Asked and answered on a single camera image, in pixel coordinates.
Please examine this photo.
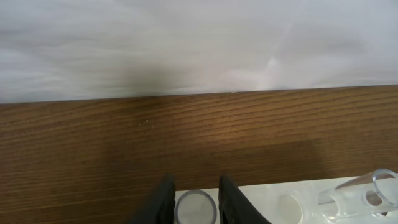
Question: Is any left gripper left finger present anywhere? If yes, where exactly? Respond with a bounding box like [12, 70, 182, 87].
[130, 175, 177, 224]

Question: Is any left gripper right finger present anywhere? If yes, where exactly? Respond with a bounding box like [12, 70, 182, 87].
[218, 175, 272, 224]

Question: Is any clear test tube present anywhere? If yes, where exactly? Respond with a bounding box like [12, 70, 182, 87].
[317, 168, 398, 220]
[174, 189, 218, 224]

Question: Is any white test tube rack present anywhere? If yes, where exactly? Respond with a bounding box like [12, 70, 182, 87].
[174, 175, 398, 224]

